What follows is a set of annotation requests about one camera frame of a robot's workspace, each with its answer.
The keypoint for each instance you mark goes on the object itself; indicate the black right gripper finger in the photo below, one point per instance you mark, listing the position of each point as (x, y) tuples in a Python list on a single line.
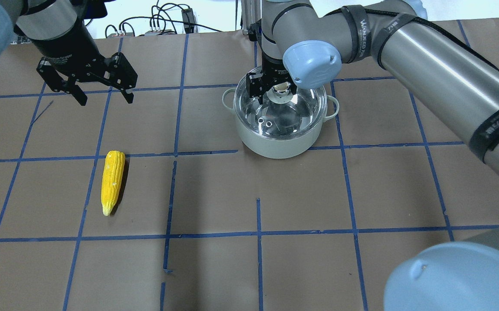
[(258, 94), (292, 88)]

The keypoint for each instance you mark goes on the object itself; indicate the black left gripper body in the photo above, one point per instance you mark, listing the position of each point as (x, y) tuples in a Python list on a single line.
[(69, 52)]

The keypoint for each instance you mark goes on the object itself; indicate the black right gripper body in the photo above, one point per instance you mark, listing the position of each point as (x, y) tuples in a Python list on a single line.
[(274, 71)]

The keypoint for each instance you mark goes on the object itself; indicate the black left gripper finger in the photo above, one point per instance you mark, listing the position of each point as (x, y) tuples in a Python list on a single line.
[(127, 92), (70, 87)]

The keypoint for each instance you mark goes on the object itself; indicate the glass pot lid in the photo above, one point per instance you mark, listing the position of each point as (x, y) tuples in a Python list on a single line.
[(282, 116)]

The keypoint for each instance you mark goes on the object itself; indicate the yellow corn cob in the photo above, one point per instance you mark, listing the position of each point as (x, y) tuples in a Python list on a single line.
[(112, 180)]

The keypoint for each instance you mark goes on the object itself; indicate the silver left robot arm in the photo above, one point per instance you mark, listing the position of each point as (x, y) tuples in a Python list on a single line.
[(45, 19)]

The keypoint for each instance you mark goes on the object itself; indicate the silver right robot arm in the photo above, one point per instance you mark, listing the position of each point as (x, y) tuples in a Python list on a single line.
[(301, 51)]

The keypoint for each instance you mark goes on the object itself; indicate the pale green cooking pot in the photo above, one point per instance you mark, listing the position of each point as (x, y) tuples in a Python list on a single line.
[(280, 149)]

